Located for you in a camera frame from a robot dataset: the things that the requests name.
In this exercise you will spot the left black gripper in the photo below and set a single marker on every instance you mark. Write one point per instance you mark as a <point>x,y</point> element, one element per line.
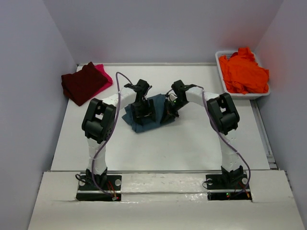
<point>149,111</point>

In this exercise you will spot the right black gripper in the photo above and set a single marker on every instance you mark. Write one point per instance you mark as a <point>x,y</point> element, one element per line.
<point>169,113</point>

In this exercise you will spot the teal blue t shirt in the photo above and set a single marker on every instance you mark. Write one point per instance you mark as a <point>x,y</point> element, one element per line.
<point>147,122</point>

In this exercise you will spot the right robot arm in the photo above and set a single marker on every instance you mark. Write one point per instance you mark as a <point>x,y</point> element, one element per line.
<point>224,119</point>

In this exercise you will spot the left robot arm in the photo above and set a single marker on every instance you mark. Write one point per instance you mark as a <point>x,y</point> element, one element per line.
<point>100,120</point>

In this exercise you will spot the pink folded t shirt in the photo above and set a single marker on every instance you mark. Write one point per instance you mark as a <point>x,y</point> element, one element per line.
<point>108,80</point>

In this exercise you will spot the white plastic basket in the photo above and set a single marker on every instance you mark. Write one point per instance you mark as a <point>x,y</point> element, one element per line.
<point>237,96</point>

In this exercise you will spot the dark red folded t shirt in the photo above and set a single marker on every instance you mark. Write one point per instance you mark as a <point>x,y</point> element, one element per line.
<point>82,85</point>

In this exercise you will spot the orange t shirt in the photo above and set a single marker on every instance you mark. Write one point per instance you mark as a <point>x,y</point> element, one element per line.
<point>242,74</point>

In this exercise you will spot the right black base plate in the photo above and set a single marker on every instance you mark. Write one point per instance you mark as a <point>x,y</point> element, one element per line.
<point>218,190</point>

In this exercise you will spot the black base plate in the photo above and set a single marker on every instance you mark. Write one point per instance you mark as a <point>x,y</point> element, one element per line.
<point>87,191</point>
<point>218,190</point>

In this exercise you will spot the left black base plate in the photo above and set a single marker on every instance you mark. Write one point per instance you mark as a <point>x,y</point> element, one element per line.
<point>87,191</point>

